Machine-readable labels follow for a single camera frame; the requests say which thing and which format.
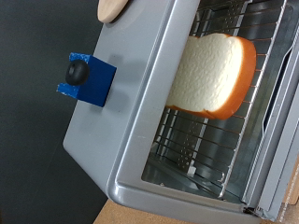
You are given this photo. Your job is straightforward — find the round wooden serving board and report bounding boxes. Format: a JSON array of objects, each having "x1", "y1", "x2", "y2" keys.
[{"x1": 96, "y1": 0, "x2": 130, "y2": 24}]

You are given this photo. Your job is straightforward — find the blue small object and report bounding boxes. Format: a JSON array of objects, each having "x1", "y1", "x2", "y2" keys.
[{"x1": 56, "y1": 51, "x2": 118, "y2": 108}]

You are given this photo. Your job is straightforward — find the white bread slice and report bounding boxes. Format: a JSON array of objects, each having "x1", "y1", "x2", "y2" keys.
[{"x1": 164, "y1": 32, "x2": 258, "y2": 121}]

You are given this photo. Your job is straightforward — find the wire oven rack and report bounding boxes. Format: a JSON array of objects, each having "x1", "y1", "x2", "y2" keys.
[{"x1": 141, "y1": 0, "x2": 288, "y2": 200}]

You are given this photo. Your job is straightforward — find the silver toaster oven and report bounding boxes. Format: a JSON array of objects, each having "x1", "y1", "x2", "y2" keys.
[{"x1": 62, "y1": 0, "x2": 299, "y2": 224}]

